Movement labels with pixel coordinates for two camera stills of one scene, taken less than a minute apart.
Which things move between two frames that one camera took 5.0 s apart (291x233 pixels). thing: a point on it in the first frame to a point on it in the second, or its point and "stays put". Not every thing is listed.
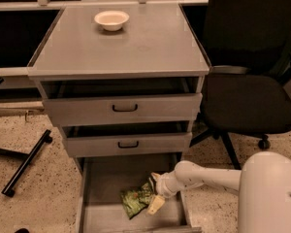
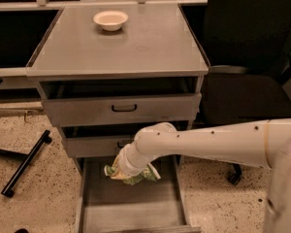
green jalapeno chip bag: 136,199 to 134,180
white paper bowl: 112,19 stays put
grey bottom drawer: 98,205 stays put
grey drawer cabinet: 125,83 stays put
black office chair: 252,34 stays put
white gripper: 165,184 to 130,168
